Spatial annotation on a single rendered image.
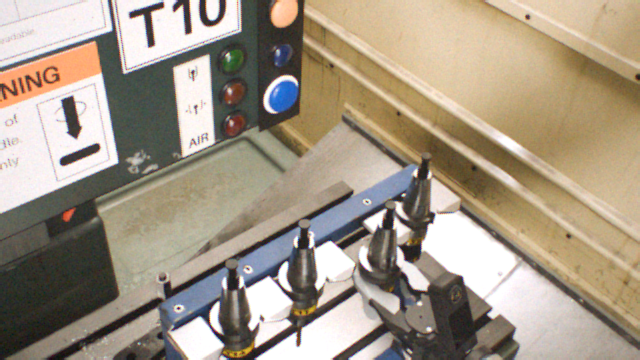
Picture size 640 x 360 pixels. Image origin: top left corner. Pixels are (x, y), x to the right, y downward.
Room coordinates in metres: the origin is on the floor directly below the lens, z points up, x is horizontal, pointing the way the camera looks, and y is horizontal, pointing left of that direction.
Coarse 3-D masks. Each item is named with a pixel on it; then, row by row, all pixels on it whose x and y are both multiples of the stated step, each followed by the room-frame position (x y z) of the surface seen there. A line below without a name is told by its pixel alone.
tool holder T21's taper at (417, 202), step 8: (416, 176) 0.76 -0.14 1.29; (416, 184) 0.76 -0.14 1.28; (424, 184) 0.76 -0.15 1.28; (408, 192) 0.76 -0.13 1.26; (416, 192) 0.75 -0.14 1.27; (424, 192) 0.75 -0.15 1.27; (408, 200) 0.76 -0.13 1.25; (416, 200) 0.75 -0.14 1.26; (424, 200) 0.75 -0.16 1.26; (408, 208) 0.75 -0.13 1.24; (416, 208) 0.75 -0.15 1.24; (424, 208) 0.75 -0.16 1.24; (416, 216) 0.75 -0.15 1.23; (424, 216) 0.75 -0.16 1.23
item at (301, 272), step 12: (312, 240) 0.62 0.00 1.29; (300, 252) 0.61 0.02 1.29; (312, 252) 0.61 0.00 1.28; (288, 264) 0.62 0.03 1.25; (300, 264) 0.60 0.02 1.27; (312, 264) 0.61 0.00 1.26; (288, 276) 0.61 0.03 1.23; (300, 276) 0.60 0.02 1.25; (312, 276) 0.61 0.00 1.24; (300, 288) 0.60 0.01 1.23
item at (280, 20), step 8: (280, 0) 0.49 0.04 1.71; (288, 0) 0.49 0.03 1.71; (280, 8) 0.49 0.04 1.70; (288, 8) 0.49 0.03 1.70; (296, 8) 0.50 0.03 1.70; (272, 16) 0.49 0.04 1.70; (280, 16) 0.49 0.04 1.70; (288, 16) 0.49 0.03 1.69; (280, 24) 0.49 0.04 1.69; (288, 24) 0.49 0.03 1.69
